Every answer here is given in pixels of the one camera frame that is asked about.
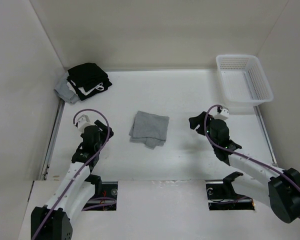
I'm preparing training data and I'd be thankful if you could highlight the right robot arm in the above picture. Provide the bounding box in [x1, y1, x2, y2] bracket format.
[188, 111, 300, 224]

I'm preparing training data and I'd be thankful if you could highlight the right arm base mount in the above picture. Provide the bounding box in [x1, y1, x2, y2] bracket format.
[205, 171, 255, 211]

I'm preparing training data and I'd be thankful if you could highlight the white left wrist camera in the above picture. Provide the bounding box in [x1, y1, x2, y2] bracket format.
[75, 114, 92, 133]

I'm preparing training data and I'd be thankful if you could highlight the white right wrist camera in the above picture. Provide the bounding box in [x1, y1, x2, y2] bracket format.
[213, 106, 230, 121]

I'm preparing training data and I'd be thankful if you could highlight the grey tank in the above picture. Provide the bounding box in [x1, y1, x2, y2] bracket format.
[129, 110, 170, 149]
[54, 78, 80, 105]

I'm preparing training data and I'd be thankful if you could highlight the white plastic basket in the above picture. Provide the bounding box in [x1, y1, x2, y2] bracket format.
[215, 54, 274, 108]

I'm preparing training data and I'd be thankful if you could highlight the folded black tank top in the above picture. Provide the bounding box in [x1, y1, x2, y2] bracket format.
[67, 62, 113, 101]

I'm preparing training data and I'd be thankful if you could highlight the folded white tank top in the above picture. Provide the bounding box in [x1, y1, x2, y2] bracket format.
[66, 82, 105, 96]

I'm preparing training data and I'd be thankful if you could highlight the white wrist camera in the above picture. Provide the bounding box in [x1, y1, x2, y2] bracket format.
[213, 106, 230, 121]
[75, 114, 92, 133]

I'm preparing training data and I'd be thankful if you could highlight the folded grey tank top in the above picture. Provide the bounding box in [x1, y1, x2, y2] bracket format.
[54, 78, 80, 105]

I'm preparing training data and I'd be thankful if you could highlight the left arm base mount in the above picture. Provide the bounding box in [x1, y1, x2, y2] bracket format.
[82, 181, 119, 211]

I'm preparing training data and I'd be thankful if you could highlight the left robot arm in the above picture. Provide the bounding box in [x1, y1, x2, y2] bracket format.
[30, 115, 114, 240]

